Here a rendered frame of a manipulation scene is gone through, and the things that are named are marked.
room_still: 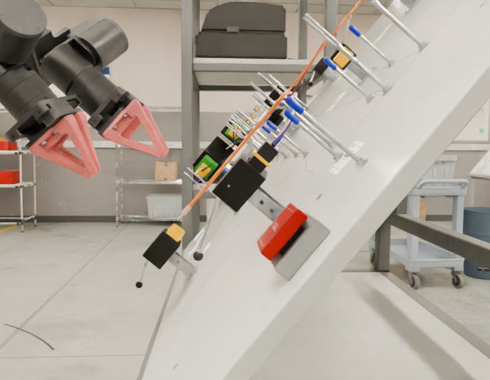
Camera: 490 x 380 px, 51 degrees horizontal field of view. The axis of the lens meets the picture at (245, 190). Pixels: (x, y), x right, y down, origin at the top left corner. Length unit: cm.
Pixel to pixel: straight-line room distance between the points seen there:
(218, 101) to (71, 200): 277
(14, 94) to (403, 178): 46
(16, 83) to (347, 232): 44
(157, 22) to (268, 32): 670
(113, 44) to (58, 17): 789
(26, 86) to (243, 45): 114
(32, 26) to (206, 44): 113
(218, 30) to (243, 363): 142
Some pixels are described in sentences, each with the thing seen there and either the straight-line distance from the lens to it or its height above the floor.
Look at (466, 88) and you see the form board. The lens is 44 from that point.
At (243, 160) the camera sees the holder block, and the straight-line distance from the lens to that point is 61.
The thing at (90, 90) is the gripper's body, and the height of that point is 125.
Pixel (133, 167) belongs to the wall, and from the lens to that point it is 823.
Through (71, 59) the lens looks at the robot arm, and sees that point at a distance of 76.
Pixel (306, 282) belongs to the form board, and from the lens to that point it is 41.
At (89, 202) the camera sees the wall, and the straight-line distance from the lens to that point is 840.
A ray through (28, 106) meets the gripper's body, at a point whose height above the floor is 122.
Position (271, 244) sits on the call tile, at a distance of 43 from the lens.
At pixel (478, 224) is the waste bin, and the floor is 51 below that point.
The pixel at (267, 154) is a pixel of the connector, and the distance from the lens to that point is 62.
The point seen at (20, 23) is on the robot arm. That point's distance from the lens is 63.
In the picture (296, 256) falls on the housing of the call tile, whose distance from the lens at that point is 44.
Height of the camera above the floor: 118
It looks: 5 degrees down
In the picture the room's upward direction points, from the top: straight up
